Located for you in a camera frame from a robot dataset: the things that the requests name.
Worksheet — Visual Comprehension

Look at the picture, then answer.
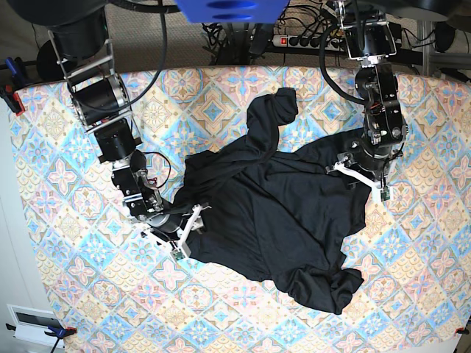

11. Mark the black t-shirt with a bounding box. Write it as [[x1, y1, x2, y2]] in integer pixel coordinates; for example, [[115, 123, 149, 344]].
[[174, 88, 370, 315]]

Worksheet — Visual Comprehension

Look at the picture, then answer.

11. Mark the patterned tablecloth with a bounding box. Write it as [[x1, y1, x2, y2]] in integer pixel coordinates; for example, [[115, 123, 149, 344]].
[[7, 74, 470, 352]]

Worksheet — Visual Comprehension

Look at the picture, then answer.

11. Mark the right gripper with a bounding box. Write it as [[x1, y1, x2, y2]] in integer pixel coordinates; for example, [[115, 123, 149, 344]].
[[141, 204, 210, 262]]

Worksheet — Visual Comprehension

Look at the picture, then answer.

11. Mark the white power strip red switch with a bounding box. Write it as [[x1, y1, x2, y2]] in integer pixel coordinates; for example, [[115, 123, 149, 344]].
[[272, 35, 345, 51]]

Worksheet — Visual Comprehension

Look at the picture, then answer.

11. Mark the black round stool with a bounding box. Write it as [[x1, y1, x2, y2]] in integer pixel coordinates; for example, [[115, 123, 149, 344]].
[[36, 40, 63, 82]]

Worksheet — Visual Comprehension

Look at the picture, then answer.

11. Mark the blue clamp lower left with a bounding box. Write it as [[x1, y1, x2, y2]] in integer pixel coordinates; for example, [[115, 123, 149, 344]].
[[5, 322, 78, 353]]

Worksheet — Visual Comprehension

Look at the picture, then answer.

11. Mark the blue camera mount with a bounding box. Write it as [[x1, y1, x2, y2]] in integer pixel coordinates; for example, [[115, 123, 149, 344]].
[[176, 0, 289, 24]]

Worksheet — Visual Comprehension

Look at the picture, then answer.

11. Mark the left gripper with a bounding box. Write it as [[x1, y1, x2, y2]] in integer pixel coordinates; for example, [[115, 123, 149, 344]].
[[325, 141, 401, 203]]

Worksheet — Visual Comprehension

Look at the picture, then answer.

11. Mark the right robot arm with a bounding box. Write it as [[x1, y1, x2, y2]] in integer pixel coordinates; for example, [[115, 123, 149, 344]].
[[8, 1, 207, 261]]

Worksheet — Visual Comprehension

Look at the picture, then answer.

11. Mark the white floor vent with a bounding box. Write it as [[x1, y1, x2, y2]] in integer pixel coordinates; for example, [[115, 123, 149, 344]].
[[7, 304, 60, 348]]

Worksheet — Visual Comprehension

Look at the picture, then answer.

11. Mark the red black clamp upper left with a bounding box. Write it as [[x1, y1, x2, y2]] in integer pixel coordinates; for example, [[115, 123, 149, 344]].
[[1, 57, 26, 116]]

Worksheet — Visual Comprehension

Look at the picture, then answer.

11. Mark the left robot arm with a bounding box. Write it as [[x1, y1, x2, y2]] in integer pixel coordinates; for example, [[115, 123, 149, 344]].
[[319, 1, 408, 202]]

